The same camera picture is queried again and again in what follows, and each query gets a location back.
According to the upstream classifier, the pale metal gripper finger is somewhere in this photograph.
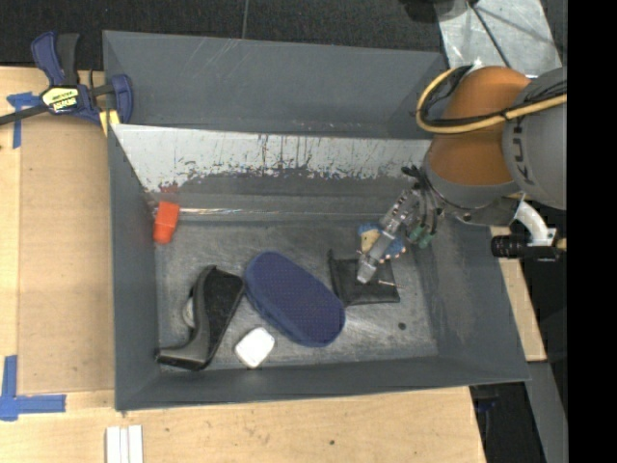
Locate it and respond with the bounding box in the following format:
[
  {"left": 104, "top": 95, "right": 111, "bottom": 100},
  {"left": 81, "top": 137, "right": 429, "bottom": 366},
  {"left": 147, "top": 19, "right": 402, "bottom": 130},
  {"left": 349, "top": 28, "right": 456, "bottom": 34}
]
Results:
[
  {"left": 362, "top": 257, "right": 384, "bottom": 285},
  {"left": 355, "top": 254, "right": 375, "bottom": 284}
]

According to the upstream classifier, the orange plastic block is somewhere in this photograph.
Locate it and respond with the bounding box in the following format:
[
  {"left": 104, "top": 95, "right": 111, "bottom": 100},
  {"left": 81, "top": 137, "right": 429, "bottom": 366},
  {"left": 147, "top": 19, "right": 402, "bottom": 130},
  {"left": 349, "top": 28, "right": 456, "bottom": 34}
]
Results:
[{"left": 152, "top": 201, "right": 181, "bottom": 246}]

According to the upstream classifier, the pale wood board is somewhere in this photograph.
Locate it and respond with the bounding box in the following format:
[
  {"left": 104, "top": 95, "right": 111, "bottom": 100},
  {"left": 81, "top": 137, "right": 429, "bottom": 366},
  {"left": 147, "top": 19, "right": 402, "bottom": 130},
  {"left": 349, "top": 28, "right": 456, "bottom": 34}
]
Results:
[{"left": 16, "top": 112, "right": 118, "bottom": 397}]

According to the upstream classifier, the white rounded small case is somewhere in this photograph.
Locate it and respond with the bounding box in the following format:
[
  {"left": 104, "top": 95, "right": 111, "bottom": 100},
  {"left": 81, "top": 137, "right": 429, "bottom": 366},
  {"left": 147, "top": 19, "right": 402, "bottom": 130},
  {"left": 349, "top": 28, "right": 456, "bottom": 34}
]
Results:
[{"left": 233, "top": 326, "right": 277, "bottom": 369}]

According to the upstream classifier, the black square pouch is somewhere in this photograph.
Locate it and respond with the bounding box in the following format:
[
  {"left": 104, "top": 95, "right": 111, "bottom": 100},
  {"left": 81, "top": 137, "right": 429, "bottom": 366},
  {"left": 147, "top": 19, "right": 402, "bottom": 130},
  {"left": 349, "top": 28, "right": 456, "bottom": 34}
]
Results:
[{"left": 327, "top": 248, "right": 402, "bottom": 307}]

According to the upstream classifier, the blue toy figure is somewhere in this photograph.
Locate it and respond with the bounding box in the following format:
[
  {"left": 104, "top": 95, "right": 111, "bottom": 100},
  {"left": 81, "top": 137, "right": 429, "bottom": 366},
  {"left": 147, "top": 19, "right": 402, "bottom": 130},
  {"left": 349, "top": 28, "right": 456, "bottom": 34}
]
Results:
[{"left": 357, "top": 222, "right": 408, "bottom": 265}]

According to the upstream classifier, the black cylinder on white bracket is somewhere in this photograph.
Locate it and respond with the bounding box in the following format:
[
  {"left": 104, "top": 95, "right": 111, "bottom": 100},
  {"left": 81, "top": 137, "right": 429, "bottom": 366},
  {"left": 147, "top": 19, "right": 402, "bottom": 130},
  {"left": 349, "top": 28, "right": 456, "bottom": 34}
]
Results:
[{"left": 490, "top": 200, "right": 566, "bottom": 262}]

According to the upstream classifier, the black curved plastic object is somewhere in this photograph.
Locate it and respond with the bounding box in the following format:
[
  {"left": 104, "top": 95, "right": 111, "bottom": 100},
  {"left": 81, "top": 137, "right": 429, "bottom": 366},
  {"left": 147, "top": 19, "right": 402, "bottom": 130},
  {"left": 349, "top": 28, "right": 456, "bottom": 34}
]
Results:
[{"left": 154, "top": 264, "right": 245, "bottom": 372}]

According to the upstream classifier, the grey metal bin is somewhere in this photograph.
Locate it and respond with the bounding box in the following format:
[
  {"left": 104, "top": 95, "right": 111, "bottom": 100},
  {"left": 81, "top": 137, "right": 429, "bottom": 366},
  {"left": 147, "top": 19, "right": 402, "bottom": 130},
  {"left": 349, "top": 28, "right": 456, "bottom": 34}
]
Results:
[{"left": 101, "top": 29, "right": 532, "bottom": 412}]

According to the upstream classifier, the blue oval case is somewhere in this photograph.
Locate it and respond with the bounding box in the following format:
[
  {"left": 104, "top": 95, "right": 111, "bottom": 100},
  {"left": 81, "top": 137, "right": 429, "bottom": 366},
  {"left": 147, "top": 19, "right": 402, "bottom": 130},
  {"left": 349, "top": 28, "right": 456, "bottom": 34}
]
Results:
[{"left": 243, "top": 250, "right": 347, "bottom": 348}]

